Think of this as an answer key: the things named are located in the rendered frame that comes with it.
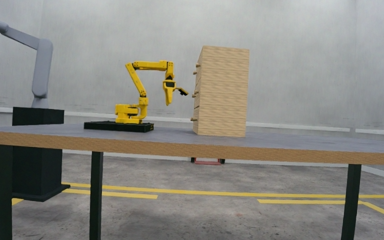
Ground wooden chest of drawers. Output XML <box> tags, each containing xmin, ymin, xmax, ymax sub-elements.
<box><xmin>192</xmin><ymin>45</ymin><xmax>250</xmax><ymax>137</ymax></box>

